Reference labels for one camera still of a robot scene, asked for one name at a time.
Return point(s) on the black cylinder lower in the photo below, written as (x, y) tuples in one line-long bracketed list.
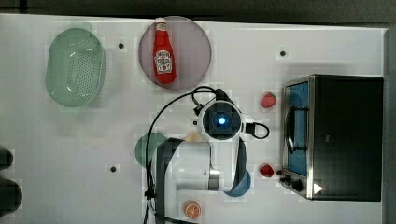
[(10, 196)]

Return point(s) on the green perforated colander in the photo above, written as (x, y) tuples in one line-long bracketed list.
[(76, 68)]

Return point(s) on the blue cup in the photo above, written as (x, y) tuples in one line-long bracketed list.
[(241, 185)]

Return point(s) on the orange slice toy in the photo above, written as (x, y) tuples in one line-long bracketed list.
[(192, 209)]

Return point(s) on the red ketchup bottle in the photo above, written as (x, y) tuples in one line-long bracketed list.
[(163, 55)]

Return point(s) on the silver black toaster oven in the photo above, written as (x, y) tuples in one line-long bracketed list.
[(332, 138)]

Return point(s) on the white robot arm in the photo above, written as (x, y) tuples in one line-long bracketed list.
[(217, 163)]

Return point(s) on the grey round plate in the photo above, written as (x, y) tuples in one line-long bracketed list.
[(192, 50)]

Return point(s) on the green mug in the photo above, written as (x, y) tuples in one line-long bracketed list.
[(146, 146)]

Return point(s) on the black cylinder upper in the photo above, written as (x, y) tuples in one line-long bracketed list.
[(6, 158)]

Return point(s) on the pink toy strawberry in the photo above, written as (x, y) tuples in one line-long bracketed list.
[(268, 100)]

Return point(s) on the black cylinder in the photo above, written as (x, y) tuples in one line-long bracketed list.
[(10, 196), (6, 158)]

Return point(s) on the red toy strawberry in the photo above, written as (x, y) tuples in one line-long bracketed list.
[(267, 170)]

